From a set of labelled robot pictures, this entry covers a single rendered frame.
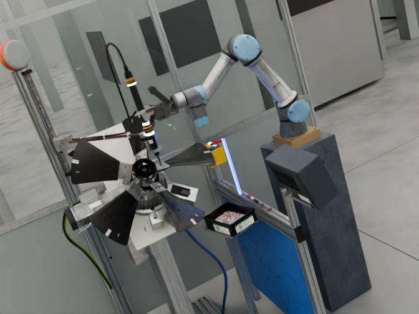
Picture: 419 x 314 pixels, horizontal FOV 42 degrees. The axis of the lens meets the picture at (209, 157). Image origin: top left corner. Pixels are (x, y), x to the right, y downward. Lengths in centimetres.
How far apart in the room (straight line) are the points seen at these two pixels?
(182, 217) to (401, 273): 152
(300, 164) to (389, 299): 147
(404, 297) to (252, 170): 124
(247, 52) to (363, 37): 451
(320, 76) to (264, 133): 312
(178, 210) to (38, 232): 111
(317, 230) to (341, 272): 33
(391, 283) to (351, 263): 31
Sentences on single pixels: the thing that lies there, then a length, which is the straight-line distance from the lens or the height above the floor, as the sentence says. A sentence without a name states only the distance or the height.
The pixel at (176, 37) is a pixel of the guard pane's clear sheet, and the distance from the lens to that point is 339.
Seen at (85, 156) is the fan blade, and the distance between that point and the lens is 268.
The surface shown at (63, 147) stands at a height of 135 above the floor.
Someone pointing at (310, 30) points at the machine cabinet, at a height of 95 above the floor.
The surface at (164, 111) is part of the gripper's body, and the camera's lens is 260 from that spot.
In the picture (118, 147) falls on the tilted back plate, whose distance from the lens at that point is 297.
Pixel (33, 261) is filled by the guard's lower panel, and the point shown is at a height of 72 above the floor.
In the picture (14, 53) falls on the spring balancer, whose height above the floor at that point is 189.
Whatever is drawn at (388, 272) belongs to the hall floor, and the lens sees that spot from 354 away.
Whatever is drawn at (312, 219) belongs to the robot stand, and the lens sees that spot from 300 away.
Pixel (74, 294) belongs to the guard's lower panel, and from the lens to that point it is 358.
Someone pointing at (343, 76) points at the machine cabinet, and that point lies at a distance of 691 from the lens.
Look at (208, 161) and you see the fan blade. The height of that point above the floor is 114.
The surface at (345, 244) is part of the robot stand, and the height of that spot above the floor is 36.
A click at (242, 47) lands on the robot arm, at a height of 161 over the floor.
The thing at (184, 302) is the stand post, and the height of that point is 38.
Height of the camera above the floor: 202
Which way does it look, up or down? 19 degrees down
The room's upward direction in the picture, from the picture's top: 18 degrees counter-clockwise
